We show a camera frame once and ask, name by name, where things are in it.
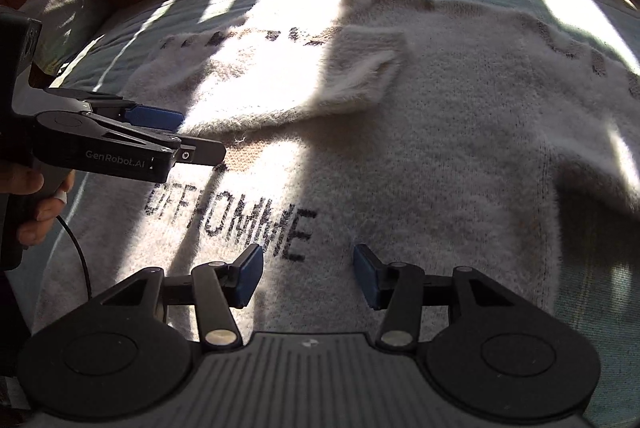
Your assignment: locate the cream fluffy sweater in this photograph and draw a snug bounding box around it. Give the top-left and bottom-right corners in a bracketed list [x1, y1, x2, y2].
[32, 0, 640, 344]

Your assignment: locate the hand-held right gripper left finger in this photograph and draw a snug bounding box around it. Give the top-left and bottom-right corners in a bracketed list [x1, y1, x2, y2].
[102, 244, 264, 351]

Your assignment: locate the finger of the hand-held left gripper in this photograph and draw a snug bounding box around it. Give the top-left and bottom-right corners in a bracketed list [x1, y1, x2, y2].
[92, 114, 227, 167]
[47, 88, 183, 131]

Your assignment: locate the person's left hand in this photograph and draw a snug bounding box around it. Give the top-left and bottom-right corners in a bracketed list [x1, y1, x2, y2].
[0, 170, 76, 246]

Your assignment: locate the black cable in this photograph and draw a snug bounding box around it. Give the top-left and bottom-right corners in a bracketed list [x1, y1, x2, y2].
[55, 215, 93, 301]

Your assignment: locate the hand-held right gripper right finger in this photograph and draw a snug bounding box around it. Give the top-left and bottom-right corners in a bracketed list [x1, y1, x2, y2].
[354, 244, 531, 351]

